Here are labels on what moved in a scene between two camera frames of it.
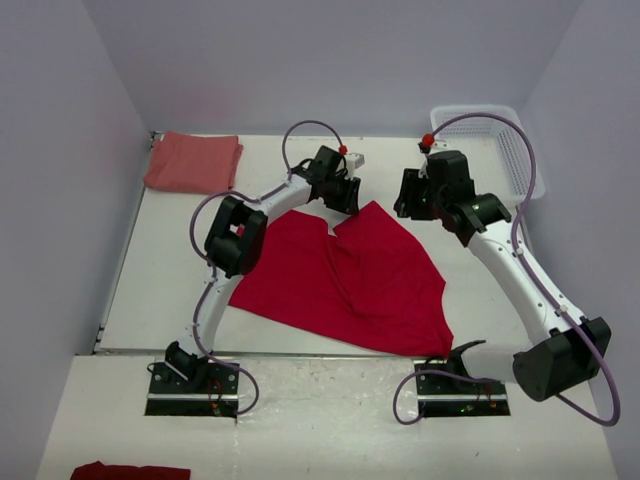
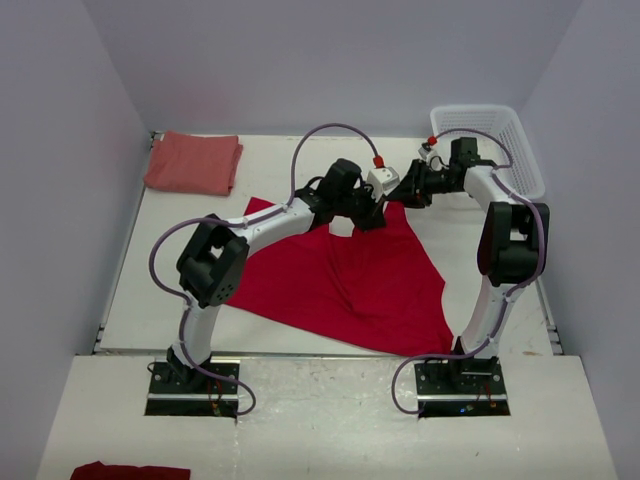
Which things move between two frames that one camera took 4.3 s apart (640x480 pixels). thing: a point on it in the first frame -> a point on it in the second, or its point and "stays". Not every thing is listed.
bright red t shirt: (366, 280) stays
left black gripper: (348, 202) -> (373, 217)
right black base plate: (444, 391) stays
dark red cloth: (99, 471) stays
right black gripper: (406, 205) -> (413, 191)
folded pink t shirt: (193, 162) stays
